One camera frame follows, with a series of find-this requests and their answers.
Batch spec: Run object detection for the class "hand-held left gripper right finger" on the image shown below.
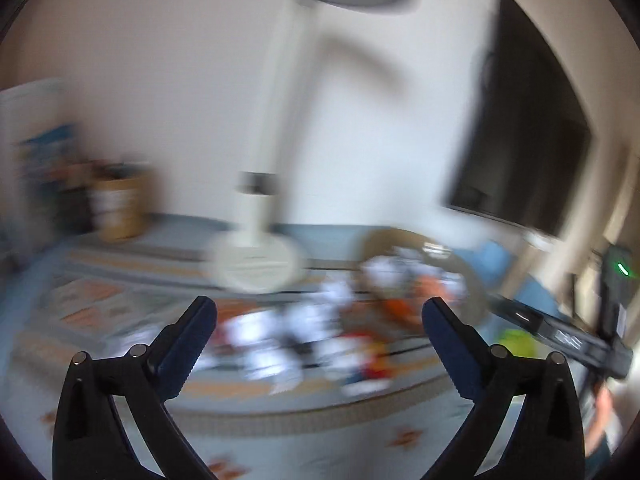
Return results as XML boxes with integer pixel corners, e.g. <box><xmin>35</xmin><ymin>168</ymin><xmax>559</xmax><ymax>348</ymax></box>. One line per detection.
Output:
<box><xmin>421</xmin><ymin>296</ymin><xmax>586</xmax><ymax>480</ymax></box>

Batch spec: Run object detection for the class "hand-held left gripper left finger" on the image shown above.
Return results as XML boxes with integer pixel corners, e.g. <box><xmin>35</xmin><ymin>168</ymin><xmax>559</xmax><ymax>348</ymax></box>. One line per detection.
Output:
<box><xmin>52</xmin><ymin>296</ymin><xmax>218</xmax><ymax>480</ymax></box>

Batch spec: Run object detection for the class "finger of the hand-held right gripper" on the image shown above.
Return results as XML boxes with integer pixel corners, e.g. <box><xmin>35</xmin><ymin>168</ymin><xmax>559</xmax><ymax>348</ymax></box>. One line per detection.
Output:
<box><xmin>487</xmin><ymin>294</ymin><xmax>543</xmax><ymax>333</ymax></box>

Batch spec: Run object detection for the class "ribbed golden brown bowl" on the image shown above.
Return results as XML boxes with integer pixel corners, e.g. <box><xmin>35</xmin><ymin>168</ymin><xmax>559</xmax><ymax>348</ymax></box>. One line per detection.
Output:
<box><xmin>357</xmin><ymin>227</ymin><xmax>493</xmax><ymax>336</ymax></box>

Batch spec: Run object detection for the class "red snack packet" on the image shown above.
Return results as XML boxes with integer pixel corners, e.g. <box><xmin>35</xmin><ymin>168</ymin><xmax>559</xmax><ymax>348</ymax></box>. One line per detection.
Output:
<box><xmin>345</xmin><ymin>330</ymin><xmax>393</xmax><ymax>386</ymax></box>

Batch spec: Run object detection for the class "pile of paper balls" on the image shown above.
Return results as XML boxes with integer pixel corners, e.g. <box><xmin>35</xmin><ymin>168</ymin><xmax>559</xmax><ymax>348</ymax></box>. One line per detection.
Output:
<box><xmin>215</xmin><ymin>245</ymin><xmax>471</xmax><ymax>391</ymax></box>

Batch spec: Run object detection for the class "person's right hand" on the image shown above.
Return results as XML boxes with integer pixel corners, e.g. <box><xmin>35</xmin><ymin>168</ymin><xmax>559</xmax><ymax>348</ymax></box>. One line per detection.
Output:
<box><xmin>586</xmin><ymin>385</ymin><xmax>625</xmax><ymax>461</ymax></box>

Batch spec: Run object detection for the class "green packet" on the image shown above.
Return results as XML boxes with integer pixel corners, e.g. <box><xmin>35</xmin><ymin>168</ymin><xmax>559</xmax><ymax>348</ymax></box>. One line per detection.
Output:
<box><xmin>500</xmin><ymin>327</ymin><xmax>538</xmax><ymax>358</ymax></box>

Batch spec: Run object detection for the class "patterned blue woven mat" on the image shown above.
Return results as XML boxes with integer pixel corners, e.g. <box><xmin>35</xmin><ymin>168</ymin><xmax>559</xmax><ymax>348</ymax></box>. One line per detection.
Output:
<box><xmin>0</xmin><ymin>212</ymin><xmax>571</xmax><ymax>480</ymax></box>

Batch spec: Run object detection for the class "tan pen holder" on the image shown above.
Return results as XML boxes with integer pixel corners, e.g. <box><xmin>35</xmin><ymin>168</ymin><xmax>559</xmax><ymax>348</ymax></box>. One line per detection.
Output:
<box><xmin>92</xmin><ymin>170</ymin><xmax>151</xmax><ymax>242</ymax></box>

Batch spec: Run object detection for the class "dark monitor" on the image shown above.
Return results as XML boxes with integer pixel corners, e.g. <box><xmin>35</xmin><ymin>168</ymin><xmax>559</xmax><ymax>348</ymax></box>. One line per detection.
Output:
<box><xmin>445</xmin><ymin>0</ymin><xmax>593</xmax><ymax>238</ymax></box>

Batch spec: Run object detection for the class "white desk lamp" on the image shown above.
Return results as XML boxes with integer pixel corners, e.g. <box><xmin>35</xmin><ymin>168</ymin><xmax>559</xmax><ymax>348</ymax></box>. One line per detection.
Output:
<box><xmin>205</xmin><ymin>0</ymin><xmax>416</xmax><ymax>293</ymax></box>

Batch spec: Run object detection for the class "row of books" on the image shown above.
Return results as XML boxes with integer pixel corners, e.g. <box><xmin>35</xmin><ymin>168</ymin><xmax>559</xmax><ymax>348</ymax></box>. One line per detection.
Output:
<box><xmin>0</xmin><ymin>77</ymin><xmax>76</xmax><ymax>256</ymax></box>

